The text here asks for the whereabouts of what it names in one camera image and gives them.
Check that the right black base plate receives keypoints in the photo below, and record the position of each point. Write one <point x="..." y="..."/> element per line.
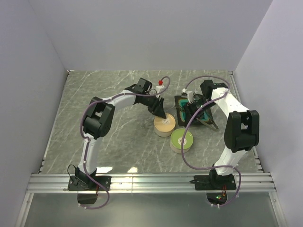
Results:
<point x="211" y="183"/>

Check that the tan round lid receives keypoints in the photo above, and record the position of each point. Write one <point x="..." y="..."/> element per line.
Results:
<point x="169" y="120"/>

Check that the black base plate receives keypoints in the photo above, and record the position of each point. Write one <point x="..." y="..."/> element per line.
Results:
<point x="76" y="184"/>
<point x="211" y="183"/>

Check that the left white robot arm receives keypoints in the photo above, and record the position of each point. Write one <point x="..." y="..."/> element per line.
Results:
<point x="96" y="123"/>

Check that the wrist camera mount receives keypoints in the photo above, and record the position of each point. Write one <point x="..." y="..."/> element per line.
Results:
<point x="189" y="94"/>
<point x="160" y="88"/>

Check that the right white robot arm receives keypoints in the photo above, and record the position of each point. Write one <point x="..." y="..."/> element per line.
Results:
<point x="241" y="131"/>

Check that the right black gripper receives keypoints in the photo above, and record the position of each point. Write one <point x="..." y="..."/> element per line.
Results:
<point x="190" y="112"/>

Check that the green round lid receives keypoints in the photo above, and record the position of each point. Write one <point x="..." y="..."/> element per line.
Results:
<point x="176" y="140"/>

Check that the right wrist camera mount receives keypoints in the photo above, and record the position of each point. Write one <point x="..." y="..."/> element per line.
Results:
<point x="189" y="94"/>

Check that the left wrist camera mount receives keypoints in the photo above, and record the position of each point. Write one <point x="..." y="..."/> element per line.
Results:
<point x="160" y="88"/>

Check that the metal tongs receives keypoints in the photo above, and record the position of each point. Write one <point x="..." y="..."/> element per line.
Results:
<point x="181" y="119"/>

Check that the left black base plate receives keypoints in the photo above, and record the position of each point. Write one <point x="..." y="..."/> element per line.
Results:
<point x="76" y="184"/>

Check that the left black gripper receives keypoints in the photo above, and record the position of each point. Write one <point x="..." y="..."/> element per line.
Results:
<point x="157" y="108"/>

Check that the black teal square tray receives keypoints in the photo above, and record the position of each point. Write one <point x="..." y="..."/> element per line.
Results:
<point x="182" y="100"/>

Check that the steel lunch tin near tray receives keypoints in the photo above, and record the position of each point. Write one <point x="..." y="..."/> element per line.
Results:
<point x="163" y="132"/>

